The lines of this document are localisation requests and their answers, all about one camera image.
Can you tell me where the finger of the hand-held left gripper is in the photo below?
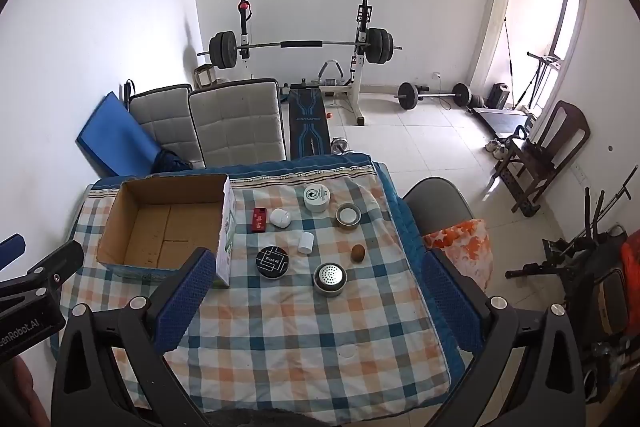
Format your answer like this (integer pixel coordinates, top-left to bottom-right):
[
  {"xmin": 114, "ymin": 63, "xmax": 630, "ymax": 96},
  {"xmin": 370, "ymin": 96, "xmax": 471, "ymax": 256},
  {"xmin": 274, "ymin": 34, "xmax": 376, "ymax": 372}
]
[
  {"xmin": 0, "ymin": 233, "xmax": 27, "ymax": 272},
  {"xmin": 0, "ymin": 239, "xmax": 85, "ymax": 304}
]

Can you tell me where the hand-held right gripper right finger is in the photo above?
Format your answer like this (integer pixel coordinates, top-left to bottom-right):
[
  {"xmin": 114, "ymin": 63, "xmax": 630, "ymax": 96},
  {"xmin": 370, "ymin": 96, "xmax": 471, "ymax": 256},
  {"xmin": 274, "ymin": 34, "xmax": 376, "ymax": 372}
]
[{"xmin": 421, "ymin": 248, "xmax": 588, "ymax": 427}]

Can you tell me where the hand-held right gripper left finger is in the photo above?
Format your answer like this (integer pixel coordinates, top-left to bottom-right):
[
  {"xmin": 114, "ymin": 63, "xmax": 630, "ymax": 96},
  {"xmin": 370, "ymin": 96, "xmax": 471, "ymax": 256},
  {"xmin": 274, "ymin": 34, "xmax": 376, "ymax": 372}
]
[{"xmin": 50, "ymin": 247, "xmax": 218, "ymax": 427}]

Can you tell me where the cardboard box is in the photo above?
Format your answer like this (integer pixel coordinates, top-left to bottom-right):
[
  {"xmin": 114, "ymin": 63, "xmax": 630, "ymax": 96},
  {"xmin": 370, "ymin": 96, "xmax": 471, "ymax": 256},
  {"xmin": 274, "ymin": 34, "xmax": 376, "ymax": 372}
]
[{"xmin": 96, "ymin": 173, "xmax": 237, "ymax": 289}]

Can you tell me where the person's left forearm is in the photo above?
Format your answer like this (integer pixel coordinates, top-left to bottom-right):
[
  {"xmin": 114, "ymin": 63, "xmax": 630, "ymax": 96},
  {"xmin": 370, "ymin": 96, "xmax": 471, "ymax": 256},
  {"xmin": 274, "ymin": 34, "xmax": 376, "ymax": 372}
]
[{"xmin": 0, "ymin": 354, "xmax": 52, "ymax": 427}]

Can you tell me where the orange and white cloth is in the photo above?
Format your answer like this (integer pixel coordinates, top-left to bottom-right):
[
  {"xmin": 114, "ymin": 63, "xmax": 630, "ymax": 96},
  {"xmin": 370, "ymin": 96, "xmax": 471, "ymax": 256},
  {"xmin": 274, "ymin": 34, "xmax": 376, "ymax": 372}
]
[{"xmin": 422, "ymin": 218, "xmax": 493, "ymax": 290}]

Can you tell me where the black round tin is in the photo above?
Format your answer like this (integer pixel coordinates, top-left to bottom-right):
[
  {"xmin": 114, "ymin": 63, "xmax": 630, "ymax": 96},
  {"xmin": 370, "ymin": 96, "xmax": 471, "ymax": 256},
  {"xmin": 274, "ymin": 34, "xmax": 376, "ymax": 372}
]
[{"xmin": 255, "ymin": 245, "xmax": 291, "ymax": 278}]

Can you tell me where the grey chair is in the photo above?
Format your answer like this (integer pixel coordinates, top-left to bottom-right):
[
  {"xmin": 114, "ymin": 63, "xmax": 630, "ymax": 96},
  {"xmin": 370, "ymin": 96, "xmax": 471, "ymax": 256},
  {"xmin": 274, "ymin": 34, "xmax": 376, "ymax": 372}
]
[{"xmin": 402, "ymin": 177, "xmax": 476, "ymax": 230}]

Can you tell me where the plaid blanket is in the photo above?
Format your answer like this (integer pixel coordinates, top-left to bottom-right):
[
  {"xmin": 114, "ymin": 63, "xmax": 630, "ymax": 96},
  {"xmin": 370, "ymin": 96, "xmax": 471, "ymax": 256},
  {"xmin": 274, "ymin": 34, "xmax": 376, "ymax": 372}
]
[{"xmin": 59, "ymin": 152, "xmax": 463, "ymax": 415}]

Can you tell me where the grey round mesh-top container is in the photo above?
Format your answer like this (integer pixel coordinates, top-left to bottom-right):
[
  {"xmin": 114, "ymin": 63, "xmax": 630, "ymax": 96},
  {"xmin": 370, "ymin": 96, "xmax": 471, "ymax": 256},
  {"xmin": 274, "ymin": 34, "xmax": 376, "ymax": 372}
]
[{"xmin": 313, "ymin": 262, "xmax": 347, "ymax": 297}]

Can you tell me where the black exercise machine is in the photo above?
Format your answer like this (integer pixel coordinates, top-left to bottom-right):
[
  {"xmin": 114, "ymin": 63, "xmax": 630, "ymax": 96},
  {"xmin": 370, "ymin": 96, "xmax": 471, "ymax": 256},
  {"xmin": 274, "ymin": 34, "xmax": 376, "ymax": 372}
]
[{"xmin": 505, "ymin": 187, "xmax": 640, "ymax": 408}]

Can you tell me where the blue folded mat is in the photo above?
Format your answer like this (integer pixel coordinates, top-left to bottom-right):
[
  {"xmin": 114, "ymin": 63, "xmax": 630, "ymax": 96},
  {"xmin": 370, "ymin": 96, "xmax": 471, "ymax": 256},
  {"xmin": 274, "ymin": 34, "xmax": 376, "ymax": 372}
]
[{"xmin": 75, "ymin": 91, "xmax": 193, "ymax": 178}]

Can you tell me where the white round tin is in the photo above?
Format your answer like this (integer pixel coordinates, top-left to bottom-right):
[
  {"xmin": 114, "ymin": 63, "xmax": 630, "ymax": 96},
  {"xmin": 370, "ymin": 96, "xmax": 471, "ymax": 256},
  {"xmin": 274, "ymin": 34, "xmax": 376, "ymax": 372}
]
[{"xmin": 303, "ymin": 184, "xmax": 331, "ymax": 214}]

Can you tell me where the grey quilted cushion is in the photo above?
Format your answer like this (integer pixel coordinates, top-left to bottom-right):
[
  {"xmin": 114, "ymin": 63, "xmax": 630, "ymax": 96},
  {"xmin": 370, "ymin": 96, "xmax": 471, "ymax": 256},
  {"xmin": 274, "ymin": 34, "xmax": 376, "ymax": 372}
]
[
  {"xmin": 188, "ymin": 78, "xmax": 289, "ymax": 168},
  {"xmin": 129, "ymin": 84, "xmax": 195, "ymax": 168}
]

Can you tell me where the red bag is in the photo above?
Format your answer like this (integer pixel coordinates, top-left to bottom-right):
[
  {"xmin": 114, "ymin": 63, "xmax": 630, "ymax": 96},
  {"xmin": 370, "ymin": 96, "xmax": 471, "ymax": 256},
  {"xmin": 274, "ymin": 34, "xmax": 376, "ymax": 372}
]
[{"xmin": 619, "ymin": 241, "xmax": 640, "ymax": 300}]

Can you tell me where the treadmill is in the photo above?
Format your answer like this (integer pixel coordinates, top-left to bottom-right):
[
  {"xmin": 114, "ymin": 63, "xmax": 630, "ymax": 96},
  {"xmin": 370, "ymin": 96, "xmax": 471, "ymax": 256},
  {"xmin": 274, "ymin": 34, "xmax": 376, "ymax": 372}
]
[{"xmin": 470, "ymin": 51, "xmax": 563, "ymax": 135}]

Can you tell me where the dark wooden chair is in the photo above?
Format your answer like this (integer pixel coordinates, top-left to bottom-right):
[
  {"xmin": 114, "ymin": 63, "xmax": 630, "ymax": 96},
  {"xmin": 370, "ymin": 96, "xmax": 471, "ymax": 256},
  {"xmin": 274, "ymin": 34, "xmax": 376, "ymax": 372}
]
[{"xmin": 492, "ymin": 101, "xmax": 591, "ymax": 215}]

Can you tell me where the short barbell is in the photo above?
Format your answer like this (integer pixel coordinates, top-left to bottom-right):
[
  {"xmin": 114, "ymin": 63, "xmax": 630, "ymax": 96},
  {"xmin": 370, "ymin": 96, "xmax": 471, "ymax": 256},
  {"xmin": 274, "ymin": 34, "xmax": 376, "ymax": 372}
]
[{"xmin": 394, "ymin": 82, "xmax": 472, "ymax": 110}]

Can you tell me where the dark small appliance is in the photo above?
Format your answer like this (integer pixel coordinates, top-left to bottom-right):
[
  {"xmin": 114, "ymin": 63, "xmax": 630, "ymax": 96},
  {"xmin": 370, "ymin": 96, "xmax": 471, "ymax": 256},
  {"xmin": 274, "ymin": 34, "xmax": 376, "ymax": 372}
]
[{"xmin": 487, "ymin": 83, "xmax": 511, "ymax": 108}]

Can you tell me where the black and blue weight bench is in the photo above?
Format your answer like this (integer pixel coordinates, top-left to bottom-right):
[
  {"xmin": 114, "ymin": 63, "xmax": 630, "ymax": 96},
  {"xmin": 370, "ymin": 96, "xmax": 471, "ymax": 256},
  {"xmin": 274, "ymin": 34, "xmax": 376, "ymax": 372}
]
[{"xmin": 285, "ymin": 87, "xmax": 333, "ymax": 158}]

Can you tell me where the white barbell rack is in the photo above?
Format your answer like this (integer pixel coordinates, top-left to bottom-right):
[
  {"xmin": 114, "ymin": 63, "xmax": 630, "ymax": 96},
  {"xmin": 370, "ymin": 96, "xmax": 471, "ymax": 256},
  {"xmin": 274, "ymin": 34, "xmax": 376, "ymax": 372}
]
[{"xmin": 236, "ymin": 0, "xmax": 376, "ymax": 126}]

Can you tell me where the barbell with black plates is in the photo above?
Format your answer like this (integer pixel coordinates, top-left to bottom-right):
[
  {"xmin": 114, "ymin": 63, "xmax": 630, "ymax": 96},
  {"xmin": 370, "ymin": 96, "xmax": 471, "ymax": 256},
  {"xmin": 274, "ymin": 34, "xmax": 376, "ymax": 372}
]
[{"xmin": 196, "ymin": 27, "xmax": 403, "ymax": 72}]

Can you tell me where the grey metal handle frame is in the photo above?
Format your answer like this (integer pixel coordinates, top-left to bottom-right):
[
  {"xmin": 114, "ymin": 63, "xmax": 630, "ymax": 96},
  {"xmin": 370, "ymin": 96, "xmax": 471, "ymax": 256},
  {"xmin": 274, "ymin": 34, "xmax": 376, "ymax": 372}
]
[{"xmin": 319, "ymin": 59, "xmax": 347, "ymax": 88}]

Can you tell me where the white door frame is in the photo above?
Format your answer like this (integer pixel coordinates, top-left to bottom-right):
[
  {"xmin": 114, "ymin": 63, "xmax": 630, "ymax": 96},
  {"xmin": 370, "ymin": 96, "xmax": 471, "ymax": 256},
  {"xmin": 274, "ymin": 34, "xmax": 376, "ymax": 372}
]
[{"xmin": 469, "ymin": 0, "xmax": 591, "ymax": 108}]

